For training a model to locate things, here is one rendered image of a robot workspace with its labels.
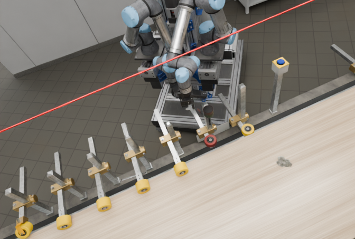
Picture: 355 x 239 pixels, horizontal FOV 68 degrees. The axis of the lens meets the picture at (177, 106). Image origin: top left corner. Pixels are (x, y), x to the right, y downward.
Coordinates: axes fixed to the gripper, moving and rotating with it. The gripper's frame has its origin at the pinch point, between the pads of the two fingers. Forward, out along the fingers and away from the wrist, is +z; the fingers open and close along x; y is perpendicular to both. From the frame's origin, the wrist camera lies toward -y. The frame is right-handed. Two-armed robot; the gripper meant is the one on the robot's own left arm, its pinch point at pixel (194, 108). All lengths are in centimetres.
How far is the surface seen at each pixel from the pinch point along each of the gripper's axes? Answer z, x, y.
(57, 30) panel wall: 56, -222, 170
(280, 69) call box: -15, -4, -55
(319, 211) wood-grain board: 15, 70, -53
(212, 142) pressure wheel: 14.8, 18.5, -7.1
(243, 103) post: 4.8, 0.1, -31.7
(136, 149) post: 3.3, 19.4, 40.3
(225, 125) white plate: 28.9, -0.4, -18.8
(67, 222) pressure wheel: 9, 55, 84
